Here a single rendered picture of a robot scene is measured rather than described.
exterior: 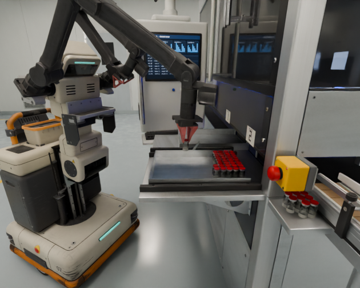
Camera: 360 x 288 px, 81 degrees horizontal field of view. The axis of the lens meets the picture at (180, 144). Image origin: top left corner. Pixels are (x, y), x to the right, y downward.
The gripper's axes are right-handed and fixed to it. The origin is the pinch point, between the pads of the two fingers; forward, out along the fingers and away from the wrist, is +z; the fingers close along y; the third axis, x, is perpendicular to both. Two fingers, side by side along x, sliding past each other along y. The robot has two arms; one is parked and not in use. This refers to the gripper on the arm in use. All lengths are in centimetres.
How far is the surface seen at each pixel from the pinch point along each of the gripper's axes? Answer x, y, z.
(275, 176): -34.1, 12.8, -2.2
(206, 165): -1.7, 9.3, 11.0
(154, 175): -3.6, -12.7, 11.9
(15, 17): 627, -242, -100
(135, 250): 45, -17, 103
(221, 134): 35, 36, 12
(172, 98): 78, 16, -2
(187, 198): -20.2, -5.6, 11.6
